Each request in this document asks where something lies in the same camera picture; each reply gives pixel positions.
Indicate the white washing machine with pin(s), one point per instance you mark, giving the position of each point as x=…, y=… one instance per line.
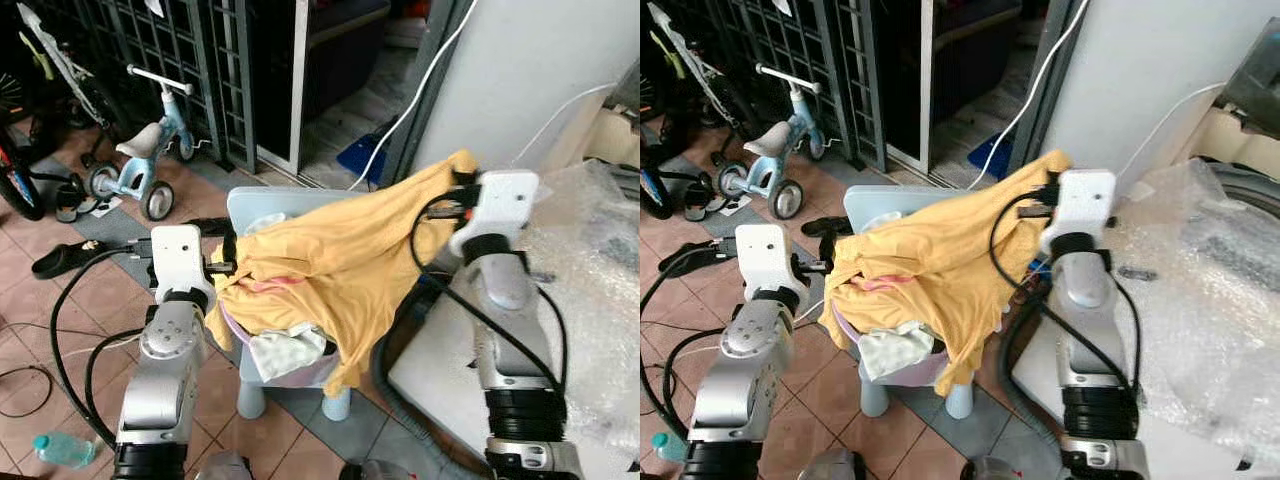
x=1040, y=400
x=440, y=385

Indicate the blue floor mat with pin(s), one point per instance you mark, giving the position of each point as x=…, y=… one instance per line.
x=990, y=158
x=362, y=160

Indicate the clear bubble wrap sheet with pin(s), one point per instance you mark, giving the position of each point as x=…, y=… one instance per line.
x=1200, y=290
x=590, y=260

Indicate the clear plastic water bottle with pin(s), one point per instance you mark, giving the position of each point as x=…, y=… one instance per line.
x=668, y=446
x=62, y=449

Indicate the black sandals pair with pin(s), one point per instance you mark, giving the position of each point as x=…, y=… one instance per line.
x=700, y=205
x=70, y=205

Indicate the black shoe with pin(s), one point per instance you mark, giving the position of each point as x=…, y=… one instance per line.
x=208, y=227
x=825, y=227

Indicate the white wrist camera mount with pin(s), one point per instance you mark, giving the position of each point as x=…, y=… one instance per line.
x=1085, y=200
x=765, y=258
x=503, y=200
x=180, y=258

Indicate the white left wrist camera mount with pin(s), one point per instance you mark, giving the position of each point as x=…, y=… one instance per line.
x=765, y=258
x=180, y=258

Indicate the light blue plastic stool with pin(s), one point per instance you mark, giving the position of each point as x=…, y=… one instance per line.
x=262, y=208
x=880, y=205

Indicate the white door frame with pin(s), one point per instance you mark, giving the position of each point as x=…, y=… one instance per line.
x=298, y=90
x=927, y=85

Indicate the pink laundry basket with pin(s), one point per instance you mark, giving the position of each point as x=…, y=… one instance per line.
x=290, y=378
x=915, y=375

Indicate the pink cloth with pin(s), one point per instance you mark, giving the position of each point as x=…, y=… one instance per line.
x=885, y=285
x=270, y=287

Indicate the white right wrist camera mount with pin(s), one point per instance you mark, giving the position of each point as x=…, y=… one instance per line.
x=1085, y=200
x=503, y=200

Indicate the white green cloth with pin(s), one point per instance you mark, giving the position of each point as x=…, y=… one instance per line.
x=895, y=348
x=285, y=352

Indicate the black metal grille gate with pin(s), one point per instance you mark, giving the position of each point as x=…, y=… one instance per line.
x=800, y=45
x=165, y=45

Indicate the black slipper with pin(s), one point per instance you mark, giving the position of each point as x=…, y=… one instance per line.
x=690, y=258
x=62, y=260

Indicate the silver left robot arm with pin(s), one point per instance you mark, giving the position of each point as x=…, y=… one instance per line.
x=735, y=385
x=160, y=385

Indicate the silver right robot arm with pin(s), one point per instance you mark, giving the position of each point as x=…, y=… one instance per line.
x=1090, y=340
x=515, y=340

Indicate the black bicycle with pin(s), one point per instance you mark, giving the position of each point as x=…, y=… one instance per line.
x=18, y=185
x=655, y=185

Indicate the white kick scooter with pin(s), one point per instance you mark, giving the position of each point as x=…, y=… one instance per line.
x=55, y=55
x=690, y=55

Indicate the yellow garment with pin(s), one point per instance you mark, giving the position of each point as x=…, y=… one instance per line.
x=350, y=260
x=940, y=260

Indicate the light blue child tricycle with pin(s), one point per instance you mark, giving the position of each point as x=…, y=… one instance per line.
x=775, y=150
x=150, y=150

